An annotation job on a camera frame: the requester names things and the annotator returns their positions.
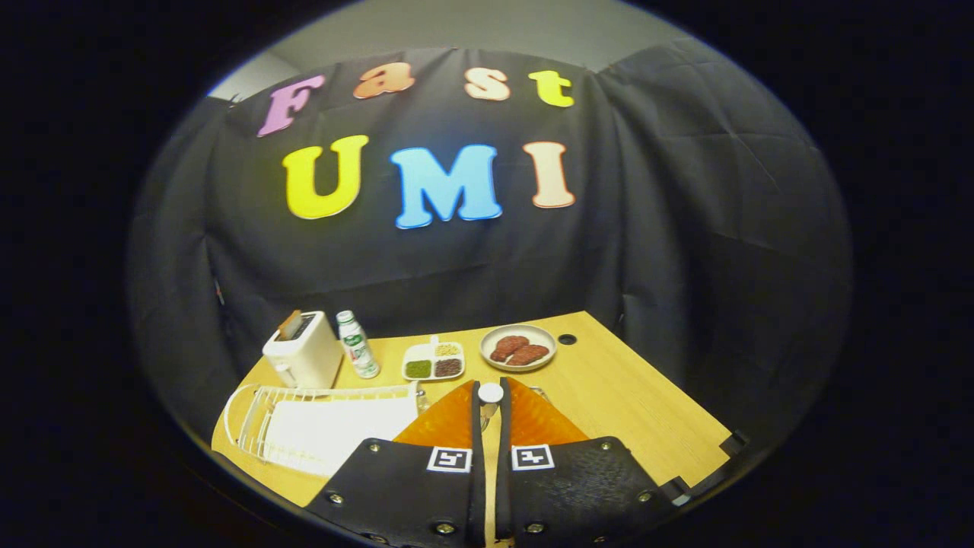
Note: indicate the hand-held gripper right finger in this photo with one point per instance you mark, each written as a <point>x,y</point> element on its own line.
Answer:
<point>578,487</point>

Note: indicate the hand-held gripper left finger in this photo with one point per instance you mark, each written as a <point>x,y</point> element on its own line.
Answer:
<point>403,487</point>

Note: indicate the white divided dish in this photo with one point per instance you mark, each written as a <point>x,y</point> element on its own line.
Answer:
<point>423,352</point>

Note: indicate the grey round plate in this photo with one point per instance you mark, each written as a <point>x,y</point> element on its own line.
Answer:
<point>540,335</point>

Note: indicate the white drip tray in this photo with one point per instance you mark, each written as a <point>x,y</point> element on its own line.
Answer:
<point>335,434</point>

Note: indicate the green beans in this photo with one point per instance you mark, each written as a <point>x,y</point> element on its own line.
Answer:
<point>418,369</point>

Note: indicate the dark red beans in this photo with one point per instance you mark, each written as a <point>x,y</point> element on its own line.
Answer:
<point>448,367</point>

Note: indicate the red meat patty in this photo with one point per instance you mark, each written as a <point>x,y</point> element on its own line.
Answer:
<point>508,347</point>
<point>531,355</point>

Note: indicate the yellow beans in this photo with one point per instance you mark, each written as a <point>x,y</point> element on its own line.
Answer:
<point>447,350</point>

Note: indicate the white bottle green label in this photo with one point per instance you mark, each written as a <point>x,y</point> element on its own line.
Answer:
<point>356,346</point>

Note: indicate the white toaster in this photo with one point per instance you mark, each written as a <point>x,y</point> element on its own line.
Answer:
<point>308,358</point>

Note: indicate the brown bread slice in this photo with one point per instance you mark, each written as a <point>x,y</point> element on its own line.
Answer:
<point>289,325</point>

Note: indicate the black backdrop cloth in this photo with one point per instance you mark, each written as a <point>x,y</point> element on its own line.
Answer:
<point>647,228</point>

